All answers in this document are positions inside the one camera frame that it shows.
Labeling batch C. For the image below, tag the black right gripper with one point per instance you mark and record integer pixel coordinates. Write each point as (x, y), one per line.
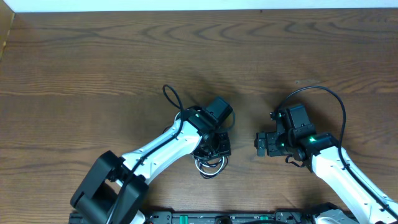
(262, 144)

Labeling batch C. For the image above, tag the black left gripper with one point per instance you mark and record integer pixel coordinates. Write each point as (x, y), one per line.
(221, 147)

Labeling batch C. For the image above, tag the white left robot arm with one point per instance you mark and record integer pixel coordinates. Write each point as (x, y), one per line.
(115, 187)

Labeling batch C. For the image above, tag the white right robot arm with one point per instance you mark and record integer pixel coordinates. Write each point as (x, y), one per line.
(296, 139)

